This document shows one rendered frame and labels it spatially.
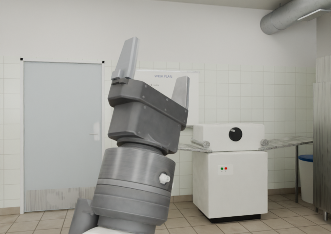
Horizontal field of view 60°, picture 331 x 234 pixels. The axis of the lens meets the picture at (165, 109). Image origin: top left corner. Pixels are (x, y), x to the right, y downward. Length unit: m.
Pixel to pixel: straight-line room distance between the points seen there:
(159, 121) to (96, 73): 3.88
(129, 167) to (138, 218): 0.05
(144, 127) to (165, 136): 0.04
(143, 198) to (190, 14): 4.35
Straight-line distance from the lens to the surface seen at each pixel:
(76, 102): 4.20
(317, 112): 4.05
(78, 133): 4.21
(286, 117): 5.13
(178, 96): 0.43
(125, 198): 0.31
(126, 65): 0.35
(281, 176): 5.19
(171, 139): 0.36
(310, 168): 4.81
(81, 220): 0.36
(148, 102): 0.34
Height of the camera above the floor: 1.40
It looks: level
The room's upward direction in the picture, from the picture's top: straight up
